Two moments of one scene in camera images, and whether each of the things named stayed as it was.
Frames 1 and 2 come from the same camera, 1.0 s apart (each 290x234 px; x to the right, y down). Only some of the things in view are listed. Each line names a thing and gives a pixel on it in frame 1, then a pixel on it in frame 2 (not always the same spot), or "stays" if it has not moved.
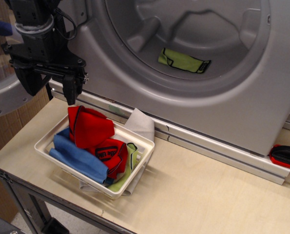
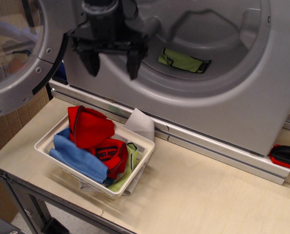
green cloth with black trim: x=183 y=62 stays
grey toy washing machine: x=229 y=70 stays
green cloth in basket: x=132 y=149 stays
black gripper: x=48 y=53 to x=119 y=31
